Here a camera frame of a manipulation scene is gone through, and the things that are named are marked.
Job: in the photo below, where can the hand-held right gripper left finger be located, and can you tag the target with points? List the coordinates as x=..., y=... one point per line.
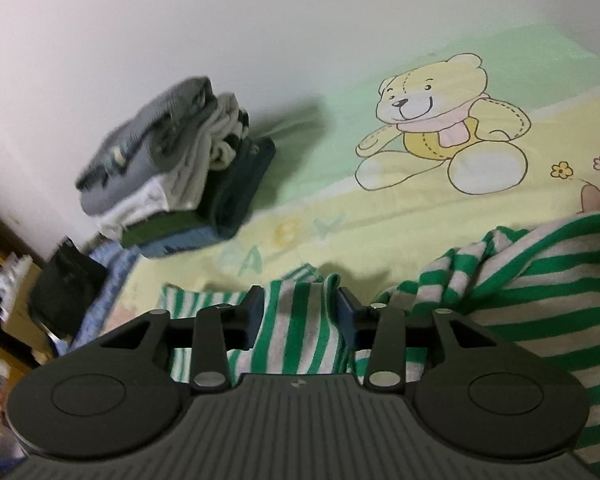
x=254, y=317

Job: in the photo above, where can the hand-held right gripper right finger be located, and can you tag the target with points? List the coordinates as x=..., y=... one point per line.
x=347, y=320

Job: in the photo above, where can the green white striped shirt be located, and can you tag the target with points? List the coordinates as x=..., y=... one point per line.
x=530, y=300

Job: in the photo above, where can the stack of folded clothes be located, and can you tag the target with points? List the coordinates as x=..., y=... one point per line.
x=190, y=180

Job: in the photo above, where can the blue folded garment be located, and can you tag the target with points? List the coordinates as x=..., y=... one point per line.
x=180, y=245

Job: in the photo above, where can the bear printed bed sheet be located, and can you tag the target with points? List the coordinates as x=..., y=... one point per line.
x=330, y=200

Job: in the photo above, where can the dark green folded garment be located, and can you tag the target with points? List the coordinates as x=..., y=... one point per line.
x=165, y=227

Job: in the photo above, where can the blue white patterned cloth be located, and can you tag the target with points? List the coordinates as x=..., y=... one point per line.
x=110, y=280

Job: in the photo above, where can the white stacked items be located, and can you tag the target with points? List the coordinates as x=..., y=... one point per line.
x=12, y=280

